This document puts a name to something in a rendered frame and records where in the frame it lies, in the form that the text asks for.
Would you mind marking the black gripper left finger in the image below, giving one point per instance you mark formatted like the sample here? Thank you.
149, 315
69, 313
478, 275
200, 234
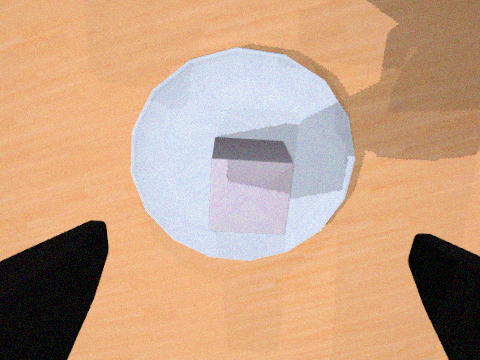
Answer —
46, 292

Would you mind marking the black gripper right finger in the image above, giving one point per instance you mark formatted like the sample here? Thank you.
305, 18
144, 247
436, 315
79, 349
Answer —
448, 281

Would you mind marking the grey-lavender cube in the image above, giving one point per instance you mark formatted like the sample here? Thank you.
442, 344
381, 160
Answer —
250, 186

